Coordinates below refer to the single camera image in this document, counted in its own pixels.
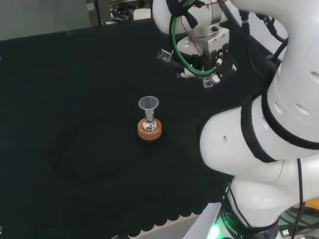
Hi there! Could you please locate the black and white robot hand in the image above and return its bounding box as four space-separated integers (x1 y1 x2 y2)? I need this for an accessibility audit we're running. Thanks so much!
174 37 239 87

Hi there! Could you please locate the clear glass graduated cylinder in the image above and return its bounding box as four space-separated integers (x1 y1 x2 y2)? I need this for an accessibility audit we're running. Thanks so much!
156 48 214 88

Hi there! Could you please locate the clear plastic funnel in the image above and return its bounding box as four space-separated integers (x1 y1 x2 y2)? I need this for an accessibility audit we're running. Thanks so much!
138 96 160 120

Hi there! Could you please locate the small glass round-bottom flask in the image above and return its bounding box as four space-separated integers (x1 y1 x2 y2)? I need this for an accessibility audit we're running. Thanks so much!
142 115 158 132

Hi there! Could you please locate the grey cabinet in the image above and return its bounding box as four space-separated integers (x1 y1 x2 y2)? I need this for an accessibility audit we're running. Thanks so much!
86 0 112 26

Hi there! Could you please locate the black table cloth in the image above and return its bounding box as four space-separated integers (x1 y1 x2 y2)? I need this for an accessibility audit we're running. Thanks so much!
0 18 277 239

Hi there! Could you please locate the yellow stop button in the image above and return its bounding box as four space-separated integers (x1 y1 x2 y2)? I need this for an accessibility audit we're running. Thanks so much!
294 196 319 214

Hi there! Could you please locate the green cable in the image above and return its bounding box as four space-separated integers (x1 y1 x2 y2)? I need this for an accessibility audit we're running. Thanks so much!
169 0 218 77

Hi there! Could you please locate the cork ring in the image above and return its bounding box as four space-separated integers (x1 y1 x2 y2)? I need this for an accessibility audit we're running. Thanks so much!
137 119 162 141

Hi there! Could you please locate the black cable bundle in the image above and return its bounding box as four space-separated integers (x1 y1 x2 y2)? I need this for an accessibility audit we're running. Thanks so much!
111 5 134 23

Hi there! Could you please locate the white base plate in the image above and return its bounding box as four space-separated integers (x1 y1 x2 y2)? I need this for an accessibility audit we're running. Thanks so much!
183 203 222 239

